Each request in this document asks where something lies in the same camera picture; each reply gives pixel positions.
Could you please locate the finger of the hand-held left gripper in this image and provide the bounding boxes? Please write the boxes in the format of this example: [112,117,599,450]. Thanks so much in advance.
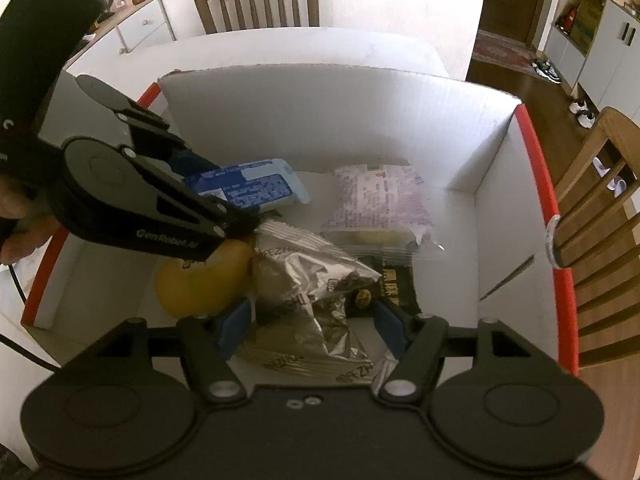
[75,74,222,183]
[116,146,262,239]

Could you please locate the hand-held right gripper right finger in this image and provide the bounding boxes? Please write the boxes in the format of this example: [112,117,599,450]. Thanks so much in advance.
[370,297,541,403]

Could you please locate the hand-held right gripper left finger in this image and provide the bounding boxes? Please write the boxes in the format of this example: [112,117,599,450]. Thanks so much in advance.
[107,296,256,403]

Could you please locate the black snack packet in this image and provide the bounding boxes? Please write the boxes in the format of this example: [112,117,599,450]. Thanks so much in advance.
[344,252,422,320]

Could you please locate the blue tissue packet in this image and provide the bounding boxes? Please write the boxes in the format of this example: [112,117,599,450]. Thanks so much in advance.
[184,158,312,212]

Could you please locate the yellow bottle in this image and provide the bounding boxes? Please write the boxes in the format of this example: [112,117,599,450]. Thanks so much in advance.
[153,239,255,319]

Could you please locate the gold foil packet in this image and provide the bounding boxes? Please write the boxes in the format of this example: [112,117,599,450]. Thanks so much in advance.
[235,219,398,388]

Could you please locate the pink snack packet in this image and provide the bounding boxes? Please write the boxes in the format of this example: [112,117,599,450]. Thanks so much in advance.
[319,162,435,251]

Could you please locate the red cardboard box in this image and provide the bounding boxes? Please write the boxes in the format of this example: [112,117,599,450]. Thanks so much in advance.
[20,62,582,378]

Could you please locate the white marble desktop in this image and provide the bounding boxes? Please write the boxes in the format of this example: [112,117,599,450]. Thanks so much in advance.
[0,26,449,461]

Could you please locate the person's left hand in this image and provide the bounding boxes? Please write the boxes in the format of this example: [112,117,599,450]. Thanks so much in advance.
[0,174,63,266]

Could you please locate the white side cabinet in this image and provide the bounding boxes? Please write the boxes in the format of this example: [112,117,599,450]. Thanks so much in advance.
[64,0,177,71]

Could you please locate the patterned red rug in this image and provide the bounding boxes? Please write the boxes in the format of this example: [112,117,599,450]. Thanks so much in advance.
[471,31,540,70]

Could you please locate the brown cardboard carton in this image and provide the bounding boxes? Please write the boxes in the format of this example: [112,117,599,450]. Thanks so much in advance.
[570,2,607,53]

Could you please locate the black cable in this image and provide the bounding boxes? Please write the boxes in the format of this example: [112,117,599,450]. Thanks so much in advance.
[0,259,58,373]

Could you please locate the white and wood wall cabinet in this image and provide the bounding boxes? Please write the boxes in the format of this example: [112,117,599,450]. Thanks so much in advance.
[542,0,640,111]

